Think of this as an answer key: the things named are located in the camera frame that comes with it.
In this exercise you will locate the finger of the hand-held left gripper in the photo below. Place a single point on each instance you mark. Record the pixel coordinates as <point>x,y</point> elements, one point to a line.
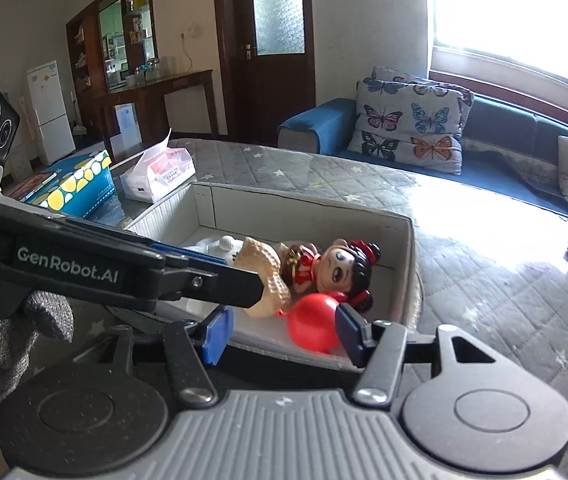
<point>189,255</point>
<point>214,285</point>

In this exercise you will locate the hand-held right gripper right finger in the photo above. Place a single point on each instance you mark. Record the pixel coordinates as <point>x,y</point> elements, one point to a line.
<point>351,335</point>

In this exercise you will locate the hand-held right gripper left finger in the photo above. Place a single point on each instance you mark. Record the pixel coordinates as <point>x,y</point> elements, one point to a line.
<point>216,335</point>

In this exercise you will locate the white plush rabbit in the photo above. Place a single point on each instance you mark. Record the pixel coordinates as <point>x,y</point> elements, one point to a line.
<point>224,247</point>

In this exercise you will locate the red balloon toy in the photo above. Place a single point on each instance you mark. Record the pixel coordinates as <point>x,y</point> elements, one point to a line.
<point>311,325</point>

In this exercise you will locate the beige peanut toy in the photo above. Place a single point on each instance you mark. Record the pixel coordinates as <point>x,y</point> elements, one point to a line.
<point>269,265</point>

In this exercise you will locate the doll figure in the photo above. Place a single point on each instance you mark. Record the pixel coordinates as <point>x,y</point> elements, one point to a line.
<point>339,270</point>

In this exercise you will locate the black and white cardboard box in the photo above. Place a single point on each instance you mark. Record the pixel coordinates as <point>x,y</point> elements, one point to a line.
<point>314,215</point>

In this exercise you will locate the grey quilted desktop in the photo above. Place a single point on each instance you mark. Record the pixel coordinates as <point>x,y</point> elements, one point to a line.
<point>489,310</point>

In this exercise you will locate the person's left hand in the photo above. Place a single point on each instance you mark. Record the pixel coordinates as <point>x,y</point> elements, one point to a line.
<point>4,360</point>

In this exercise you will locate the blue tissue box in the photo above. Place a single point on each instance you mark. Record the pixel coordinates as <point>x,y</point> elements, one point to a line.
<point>79,190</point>

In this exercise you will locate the pink tissue pack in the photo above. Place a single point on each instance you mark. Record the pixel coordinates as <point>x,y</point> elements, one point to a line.
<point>161,172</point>

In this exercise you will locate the dark wooden sideboard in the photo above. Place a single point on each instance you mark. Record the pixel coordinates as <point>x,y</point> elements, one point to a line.
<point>184,105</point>

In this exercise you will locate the white fridge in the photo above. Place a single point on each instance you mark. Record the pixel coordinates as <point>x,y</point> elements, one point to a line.
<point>51,110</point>

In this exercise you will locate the dark wooden door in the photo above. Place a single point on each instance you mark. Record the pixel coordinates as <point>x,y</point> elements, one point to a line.
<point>274,85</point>

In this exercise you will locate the butterfly print pillow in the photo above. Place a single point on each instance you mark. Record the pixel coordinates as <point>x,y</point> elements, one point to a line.
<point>444,91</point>
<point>404,130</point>

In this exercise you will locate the blue sofa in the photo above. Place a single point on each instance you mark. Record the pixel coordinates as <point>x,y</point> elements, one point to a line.
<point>504,155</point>

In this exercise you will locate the window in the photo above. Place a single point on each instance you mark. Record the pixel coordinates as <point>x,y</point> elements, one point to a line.
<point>514,5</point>

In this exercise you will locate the wooden wall shelf unit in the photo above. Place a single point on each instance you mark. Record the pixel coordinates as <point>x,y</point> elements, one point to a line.
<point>89,35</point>

